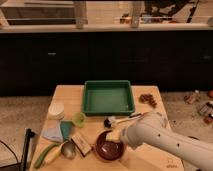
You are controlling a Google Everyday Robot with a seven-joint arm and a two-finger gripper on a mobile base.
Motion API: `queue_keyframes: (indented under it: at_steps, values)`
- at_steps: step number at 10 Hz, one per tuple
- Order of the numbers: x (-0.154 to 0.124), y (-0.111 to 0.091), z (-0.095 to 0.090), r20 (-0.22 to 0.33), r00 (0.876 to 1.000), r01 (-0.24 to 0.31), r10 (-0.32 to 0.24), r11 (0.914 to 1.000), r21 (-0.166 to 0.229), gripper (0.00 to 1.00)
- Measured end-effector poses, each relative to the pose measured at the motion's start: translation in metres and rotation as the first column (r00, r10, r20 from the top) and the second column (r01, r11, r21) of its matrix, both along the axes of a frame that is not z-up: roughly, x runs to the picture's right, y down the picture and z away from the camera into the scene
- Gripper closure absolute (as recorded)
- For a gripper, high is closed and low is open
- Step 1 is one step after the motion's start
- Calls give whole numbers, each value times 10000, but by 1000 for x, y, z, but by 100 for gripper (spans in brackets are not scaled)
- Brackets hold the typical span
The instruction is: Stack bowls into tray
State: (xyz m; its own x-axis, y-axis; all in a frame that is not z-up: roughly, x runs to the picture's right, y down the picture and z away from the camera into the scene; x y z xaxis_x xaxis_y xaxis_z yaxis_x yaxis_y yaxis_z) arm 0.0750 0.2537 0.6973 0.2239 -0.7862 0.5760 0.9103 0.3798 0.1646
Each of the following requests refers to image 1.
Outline wooden block brush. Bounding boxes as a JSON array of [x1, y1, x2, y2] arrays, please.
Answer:
[[71, 133, 92, 156]]

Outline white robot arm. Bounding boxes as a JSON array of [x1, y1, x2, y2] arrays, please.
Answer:
[[106, 112, 213, 171]]

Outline dark red bowl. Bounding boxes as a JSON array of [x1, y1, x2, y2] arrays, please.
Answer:
[[94, 131, 125, 161]]

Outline small green cup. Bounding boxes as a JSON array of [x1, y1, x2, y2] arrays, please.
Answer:
[[72, 112, 85, 128]]

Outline green plastic tray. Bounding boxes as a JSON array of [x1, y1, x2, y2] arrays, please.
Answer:
[[82, 80, 135, 116]]

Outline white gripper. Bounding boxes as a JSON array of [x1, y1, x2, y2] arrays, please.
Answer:
[[106, 126, 137, 149]]

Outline green yellow banana toy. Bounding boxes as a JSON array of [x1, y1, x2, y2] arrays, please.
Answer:
[[34, 143, 62, 169]]

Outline teal sponge piece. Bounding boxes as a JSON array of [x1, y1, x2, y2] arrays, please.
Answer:
[[60, 121, 72, 140]]

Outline black stand left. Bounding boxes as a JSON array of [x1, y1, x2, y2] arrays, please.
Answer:
[[20, 129, 35, 171]]

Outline light blue cloth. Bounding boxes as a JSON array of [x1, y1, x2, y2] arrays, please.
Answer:
[[42, 122, 63, 142]]

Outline black white dish brush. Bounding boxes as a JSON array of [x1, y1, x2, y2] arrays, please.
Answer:
[[104, 113, 142, 128]]

